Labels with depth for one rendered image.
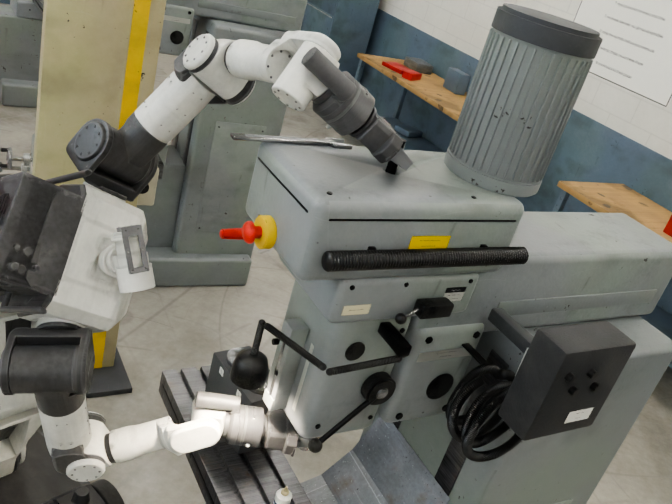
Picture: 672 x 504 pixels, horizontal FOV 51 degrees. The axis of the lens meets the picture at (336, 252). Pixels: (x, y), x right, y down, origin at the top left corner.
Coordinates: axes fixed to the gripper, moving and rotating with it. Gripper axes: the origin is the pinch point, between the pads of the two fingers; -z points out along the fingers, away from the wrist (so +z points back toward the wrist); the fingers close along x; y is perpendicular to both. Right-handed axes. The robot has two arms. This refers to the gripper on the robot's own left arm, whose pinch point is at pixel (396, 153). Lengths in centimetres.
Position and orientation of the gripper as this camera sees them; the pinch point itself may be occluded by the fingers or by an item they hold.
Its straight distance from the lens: 130.1
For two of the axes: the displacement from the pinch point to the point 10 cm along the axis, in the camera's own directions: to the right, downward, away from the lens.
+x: 2.0, 5.0, -8.4
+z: -6.9, -5.4, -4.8
